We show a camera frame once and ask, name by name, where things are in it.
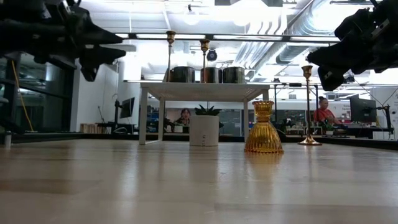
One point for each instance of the person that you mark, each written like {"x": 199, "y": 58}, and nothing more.
{"x": 323, "y": 115}
{"x": 184, "y": 117}

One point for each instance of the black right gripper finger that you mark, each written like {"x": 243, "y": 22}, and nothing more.
{"x": 339, "y": 46}
{"x": 335, "y": 70}

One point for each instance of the amber glass candle holder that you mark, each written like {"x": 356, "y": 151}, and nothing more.
{"x": 263, "y": 133}

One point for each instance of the white perforated metal shelf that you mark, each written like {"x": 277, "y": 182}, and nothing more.
{"x": 202, "y": 91}

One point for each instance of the short gold candlestick holder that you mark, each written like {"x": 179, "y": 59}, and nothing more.
{"x": 204, "y": 45}

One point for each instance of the black computer monitor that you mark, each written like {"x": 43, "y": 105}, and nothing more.
{"x": 363, "y": 110}
{"x": 127, "y": 107}

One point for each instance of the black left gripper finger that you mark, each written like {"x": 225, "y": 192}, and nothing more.
{"x": 99, "y": 57}
{"x": 96, "y": 34}

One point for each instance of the tall gold candlestick holder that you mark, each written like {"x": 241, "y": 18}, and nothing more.
{"x": 307, "y": 72}
{"x": 170, "y": 36}

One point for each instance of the black round hanging device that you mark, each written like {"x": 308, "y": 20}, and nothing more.
{"x": 212, "y": 55}

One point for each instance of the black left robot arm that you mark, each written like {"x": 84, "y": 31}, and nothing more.
{"x": 15, "y": 34}

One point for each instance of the white pot with succulent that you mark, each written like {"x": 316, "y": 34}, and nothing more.
{"x": 203, "y": 130}

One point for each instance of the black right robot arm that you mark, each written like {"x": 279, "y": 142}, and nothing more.
{"x": 390, "y": 12}

